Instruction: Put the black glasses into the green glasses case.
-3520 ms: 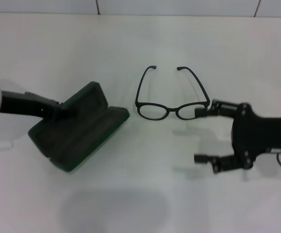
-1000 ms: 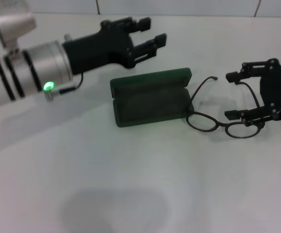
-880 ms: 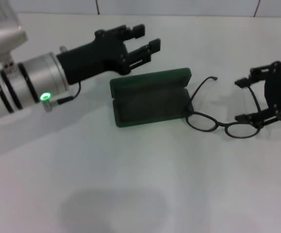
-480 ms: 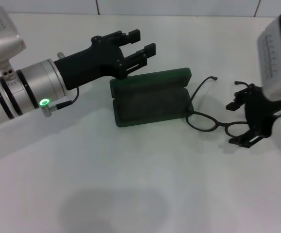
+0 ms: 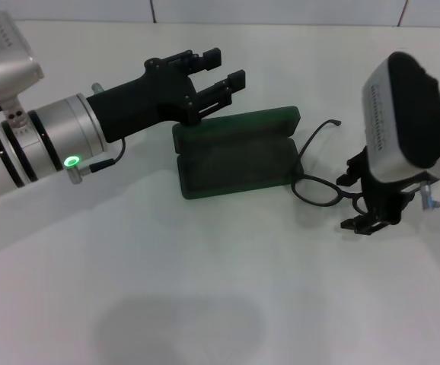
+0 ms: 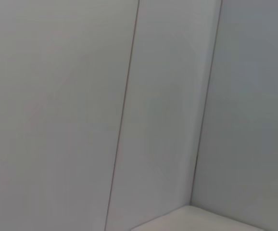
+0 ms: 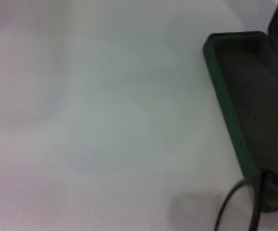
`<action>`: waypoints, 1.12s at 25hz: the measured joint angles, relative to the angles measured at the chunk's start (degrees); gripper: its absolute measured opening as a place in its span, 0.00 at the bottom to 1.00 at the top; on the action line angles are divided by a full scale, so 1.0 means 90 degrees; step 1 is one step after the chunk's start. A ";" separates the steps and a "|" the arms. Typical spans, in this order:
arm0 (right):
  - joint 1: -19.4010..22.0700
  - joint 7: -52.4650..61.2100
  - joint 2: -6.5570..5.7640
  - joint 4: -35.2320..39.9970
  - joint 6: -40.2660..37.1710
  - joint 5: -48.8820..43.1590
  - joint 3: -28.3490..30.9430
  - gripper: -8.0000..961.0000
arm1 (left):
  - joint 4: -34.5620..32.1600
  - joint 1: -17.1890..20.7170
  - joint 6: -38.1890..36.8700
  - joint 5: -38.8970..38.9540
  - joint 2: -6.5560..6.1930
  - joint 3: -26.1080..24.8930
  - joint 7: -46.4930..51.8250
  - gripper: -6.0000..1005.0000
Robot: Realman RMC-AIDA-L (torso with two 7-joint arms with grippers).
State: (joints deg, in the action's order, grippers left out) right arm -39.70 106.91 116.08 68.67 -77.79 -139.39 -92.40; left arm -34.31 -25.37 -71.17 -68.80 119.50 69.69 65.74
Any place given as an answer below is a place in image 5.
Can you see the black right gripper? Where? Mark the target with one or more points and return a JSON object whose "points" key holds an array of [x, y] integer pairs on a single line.
{"points": [[383, 199]]}

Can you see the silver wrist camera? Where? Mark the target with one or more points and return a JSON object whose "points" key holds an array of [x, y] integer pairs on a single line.
{"points": [[395, 114], [3, 61]]}

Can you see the black glasses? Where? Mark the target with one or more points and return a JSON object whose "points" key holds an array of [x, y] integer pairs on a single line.
{"points": [[346, 195]]}

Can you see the small silver connector stub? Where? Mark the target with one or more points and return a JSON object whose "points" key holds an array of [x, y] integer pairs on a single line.
{"points": [[97, 88]]}

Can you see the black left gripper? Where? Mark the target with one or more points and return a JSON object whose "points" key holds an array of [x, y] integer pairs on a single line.
{"points": [[144, 99]]}

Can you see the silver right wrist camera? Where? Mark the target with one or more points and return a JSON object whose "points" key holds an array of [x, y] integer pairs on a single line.
{"points": [[395, 114]]}

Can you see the green glasses case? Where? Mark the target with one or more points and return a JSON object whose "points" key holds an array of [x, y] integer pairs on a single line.
{"points": [[239, 152]]}

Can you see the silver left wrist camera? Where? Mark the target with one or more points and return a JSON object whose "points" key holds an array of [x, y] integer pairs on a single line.
{"points": [[3, 61]]}

